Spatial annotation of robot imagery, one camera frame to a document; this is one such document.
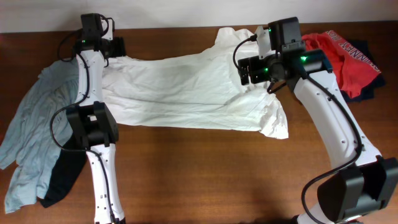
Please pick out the white t-shirt black print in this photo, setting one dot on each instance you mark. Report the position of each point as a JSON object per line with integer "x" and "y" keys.
{"x": 194, "y": 91}

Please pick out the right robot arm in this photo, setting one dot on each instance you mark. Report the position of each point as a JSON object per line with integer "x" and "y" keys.
{"x": 360, "y": 180}

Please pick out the light blue-grey shirt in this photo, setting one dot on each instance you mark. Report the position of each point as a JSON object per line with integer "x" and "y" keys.
{"x": 36, "y": 132}

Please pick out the black t-shirt white logo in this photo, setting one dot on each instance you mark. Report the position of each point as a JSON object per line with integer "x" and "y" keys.
{"x": 64, "y": 175}

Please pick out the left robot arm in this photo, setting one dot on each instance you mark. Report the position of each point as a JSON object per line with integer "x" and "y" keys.
{"x": 93, "y": 126}

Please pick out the navy folded garment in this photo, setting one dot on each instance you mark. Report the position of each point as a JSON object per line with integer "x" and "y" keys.
{"x": 367, "y": 92}

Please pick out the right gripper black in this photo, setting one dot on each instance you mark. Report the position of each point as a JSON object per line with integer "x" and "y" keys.
{"x": 255, "y": 75}

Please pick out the red folded shirt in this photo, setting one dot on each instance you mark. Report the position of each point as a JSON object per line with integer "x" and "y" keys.
{"x": 353, "y": 69}

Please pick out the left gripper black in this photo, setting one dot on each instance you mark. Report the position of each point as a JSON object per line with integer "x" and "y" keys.
{"x": 119, "y": 46}

